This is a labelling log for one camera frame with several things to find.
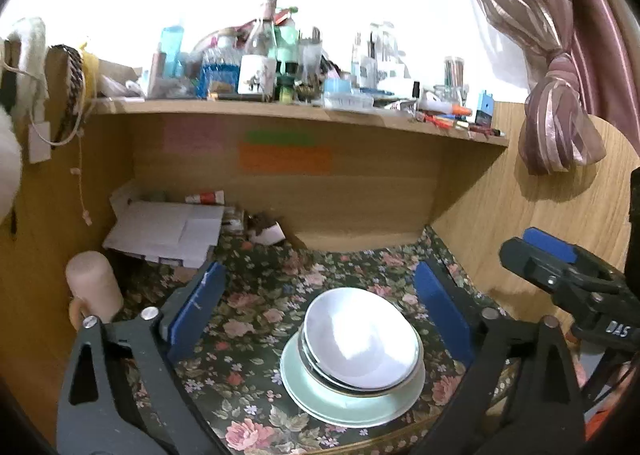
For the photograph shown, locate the pink sticky note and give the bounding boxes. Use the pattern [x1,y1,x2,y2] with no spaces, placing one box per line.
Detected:
[162,128,226,153]

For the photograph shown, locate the person's right forearm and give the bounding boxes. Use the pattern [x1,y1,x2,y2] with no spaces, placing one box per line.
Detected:
[582,400,640,455]

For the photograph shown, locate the round glass jar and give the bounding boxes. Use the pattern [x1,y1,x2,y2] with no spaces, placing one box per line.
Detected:
[432,84,471,108]

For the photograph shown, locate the white fluffy earmuffs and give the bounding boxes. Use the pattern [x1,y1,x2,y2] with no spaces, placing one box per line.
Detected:
[0,18,51,221]

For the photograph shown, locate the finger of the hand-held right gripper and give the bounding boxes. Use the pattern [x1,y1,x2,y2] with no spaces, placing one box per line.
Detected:
[499,236,626,331]
[522,227,626,286]

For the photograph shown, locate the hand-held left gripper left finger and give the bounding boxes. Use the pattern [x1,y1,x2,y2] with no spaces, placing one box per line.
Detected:
[56,260,228,455]

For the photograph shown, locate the white paper tag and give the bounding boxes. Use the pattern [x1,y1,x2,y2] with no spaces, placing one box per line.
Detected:
[27,121,53,164]

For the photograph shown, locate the clear pack of brushes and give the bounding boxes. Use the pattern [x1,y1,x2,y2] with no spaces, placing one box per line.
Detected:
[372,22,408,81]
[350,30,381,88]

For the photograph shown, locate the green sticky note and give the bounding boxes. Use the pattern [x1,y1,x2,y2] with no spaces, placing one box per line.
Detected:
[246,131,317,146]

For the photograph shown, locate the blue glass perfume bottle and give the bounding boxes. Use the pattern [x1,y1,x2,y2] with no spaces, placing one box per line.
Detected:
[200,48,241,98]

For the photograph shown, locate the red and white tube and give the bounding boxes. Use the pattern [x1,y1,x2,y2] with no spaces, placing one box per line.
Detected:
[185,190,227,206]

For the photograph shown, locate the brown patterned headband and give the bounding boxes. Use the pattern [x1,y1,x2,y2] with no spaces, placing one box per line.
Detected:
[45,45,86,146]

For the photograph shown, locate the mint green bowl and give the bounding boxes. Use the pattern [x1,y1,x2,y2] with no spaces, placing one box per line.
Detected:
[299,322,423,393]

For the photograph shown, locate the pink striped curtain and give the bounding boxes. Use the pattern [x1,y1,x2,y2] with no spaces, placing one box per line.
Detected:
[445,0,640,176]

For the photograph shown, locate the pale pink cylinder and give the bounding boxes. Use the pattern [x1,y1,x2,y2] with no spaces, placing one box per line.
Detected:
[66,251,125,331]

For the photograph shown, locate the person's right hand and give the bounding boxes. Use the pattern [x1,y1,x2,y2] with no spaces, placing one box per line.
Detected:
[566,329,590,387]

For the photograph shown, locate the green pump bottle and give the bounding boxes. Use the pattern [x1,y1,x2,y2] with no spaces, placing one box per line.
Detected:
[272,10,298,76]

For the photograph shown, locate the dark floral tablecloth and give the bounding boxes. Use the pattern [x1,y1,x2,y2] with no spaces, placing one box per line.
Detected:
[115,225,521,455]

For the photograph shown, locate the clear jar of pencils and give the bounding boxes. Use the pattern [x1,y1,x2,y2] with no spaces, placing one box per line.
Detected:
[444,55,468,88]

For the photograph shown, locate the orange capped marker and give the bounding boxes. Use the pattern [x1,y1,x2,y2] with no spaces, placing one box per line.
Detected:
[425,100,473,118]

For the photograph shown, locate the white bowl with dark spots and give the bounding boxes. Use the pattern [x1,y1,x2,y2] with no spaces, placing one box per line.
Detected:
[304,287,421,388]

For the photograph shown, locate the orange sticky note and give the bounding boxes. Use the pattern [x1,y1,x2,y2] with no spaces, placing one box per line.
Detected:
[239,145,332,175]

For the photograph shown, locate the light green plate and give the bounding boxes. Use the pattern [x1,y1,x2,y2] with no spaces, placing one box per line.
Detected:
[280,330,427,429]

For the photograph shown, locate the wooden shelf board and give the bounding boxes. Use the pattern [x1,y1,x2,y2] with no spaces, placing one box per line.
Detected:
[92,98,510,148]

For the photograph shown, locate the clear flat plastic container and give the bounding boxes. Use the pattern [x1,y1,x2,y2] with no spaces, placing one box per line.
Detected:
[322,91,375,109]

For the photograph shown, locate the glass bottle with illustrated label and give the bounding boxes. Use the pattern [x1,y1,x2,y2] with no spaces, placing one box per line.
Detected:
[237,0,278,96]

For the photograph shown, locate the blue pencil sharpener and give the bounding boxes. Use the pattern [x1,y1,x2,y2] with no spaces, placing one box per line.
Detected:
[475,90,496,128]

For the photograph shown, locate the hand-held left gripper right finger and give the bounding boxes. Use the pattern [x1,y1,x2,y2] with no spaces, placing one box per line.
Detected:
[414,260,586,455]

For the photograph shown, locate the tall blue liquid bottle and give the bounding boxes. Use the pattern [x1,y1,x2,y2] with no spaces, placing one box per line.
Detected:
[159,25,185,81]

